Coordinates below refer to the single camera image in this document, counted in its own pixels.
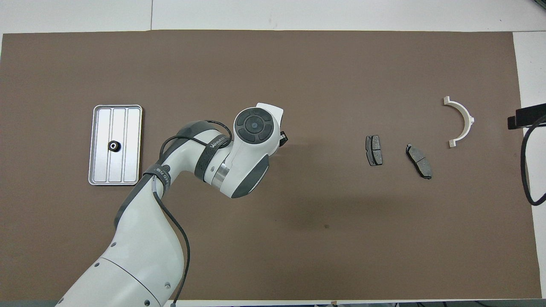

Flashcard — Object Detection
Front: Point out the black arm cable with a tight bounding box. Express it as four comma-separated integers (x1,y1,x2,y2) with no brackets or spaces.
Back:
151,121,233,306
521,114,546,206

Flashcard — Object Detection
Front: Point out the short rectangular grey brake pad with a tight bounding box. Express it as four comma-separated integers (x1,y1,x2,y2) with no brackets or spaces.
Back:
366,135,383,166

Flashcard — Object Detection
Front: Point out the brown table mat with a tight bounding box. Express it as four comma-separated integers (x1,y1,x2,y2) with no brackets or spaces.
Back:
0,30,542,301

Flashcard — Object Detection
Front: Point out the long curved grey brake pad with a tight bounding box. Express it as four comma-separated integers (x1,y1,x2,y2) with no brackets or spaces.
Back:
406,143,433,180

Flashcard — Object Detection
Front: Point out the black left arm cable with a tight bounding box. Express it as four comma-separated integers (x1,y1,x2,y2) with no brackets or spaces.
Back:
151,121,233,306

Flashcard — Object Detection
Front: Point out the grey metal tray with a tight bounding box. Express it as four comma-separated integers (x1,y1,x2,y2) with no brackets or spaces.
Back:
88,104,143,186

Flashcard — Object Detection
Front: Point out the white curved plastic bracket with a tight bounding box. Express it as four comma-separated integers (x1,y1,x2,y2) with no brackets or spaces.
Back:
443,96,475,148

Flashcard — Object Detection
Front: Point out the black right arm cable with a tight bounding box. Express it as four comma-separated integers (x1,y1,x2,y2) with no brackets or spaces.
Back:
521,114,546,206

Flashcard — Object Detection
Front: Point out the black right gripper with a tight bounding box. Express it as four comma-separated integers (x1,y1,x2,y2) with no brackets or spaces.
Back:
507,103,546,130

